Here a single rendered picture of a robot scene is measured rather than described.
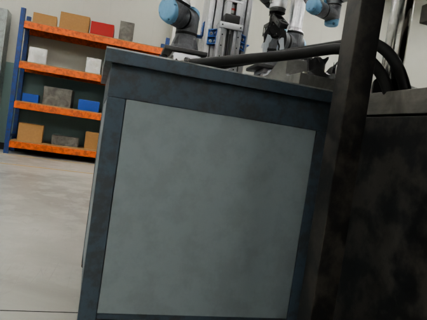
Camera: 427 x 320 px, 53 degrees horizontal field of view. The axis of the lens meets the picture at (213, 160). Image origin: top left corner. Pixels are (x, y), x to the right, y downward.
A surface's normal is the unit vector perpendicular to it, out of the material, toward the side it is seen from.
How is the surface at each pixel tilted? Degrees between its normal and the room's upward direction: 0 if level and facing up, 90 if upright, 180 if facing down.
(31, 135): 90
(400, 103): 90
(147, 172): 90
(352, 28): 90
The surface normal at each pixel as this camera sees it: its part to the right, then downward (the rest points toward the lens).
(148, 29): 0.26, 0.08
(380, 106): -0.95, -0.13
